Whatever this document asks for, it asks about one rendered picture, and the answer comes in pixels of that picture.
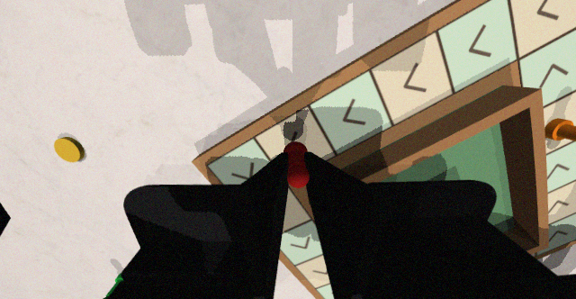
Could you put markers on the green game pawn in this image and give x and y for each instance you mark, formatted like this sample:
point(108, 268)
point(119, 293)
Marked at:
point(117, 280)

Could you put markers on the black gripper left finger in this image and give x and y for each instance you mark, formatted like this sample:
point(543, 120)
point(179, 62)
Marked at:
point(251, 213)

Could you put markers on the red pawn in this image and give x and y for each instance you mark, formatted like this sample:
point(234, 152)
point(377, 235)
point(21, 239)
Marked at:
point(297, 175)

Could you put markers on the orange game pawn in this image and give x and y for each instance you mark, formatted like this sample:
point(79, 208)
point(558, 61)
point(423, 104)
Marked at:
point(559, 129)

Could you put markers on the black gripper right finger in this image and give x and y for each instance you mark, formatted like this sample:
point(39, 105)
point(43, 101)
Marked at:
point(350, 214)

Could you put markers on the yellow round disc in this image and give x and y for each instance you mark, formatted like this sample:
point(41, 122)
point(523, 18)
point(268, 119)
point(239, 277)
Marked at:
point(69, 149)

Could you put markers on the square track game board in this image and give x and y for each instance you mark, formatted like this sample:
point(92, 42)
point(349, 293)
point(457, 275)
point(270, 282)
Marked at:
point(507, 76)

